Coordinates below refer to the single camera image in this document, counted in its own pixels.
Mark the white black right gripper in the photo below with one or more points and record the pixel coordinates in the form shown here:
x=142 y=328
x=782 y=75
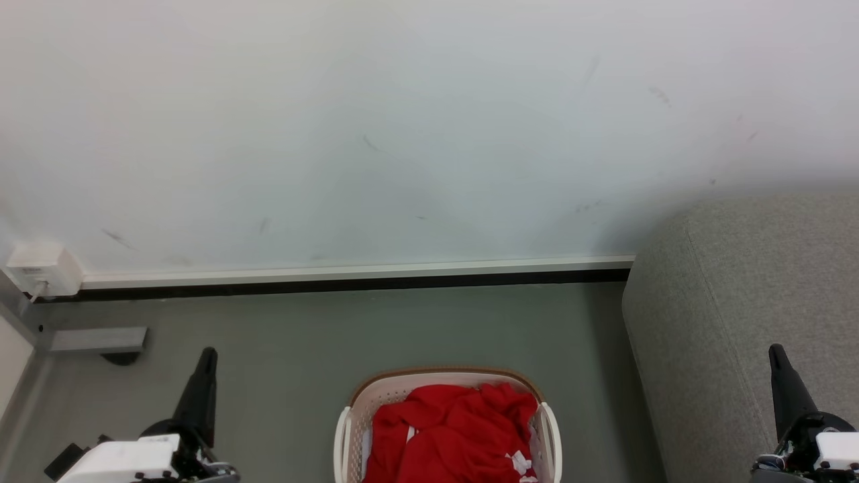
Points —
x=822 y=449

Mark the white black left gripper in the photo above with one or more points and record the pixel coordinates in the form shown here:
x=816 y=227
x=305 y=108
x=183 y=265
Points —
x=127 y=459

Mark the red garment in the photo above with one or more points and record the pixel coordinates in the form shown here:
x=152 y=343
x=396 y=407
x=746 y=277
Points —
x=449 y=436

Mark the grey fabric sofa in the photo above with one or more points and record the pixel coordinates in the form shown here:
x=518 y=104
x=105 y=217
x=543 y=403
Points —
x=725 y=315

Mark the black round foot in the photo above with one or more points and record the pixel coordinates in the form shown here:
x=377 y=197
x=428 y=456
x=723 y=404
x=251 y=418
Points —
x=121 y=358

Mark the grey metal bar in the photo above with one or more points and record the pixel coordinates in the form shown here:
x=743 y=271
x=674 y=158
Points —
x=97 y=339

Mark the white laundry basket brown rim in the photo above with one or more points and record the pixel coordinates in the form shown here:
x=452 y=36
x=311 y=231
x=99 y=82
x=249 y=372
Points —
x=376 y=396

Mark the white black baseboard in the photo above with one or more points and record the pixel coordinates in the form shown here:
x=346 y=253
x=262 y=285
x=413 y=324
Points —
x=349 y=278

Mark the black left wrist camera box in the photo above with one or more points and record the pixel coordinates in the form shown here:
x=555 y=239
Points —
x=64 y=461

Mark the white wall socket box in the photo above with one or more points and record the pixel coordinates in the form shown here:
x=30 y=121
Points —
x=43 y=268

